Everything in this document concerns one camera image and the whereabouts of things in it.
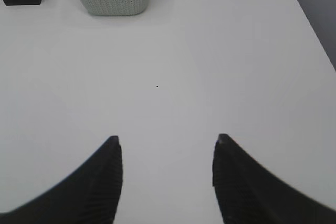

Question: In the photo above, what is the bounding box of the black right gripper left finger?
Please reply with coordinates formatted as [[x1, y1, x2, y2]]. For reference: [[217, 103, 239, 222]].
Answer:
[[1, 136, 123, 223]]

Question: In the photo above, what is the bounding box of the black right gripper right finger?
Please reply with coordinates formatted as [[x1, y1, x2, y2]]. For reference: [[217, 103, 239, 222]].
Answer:
[[212, 134, 335, 223]]

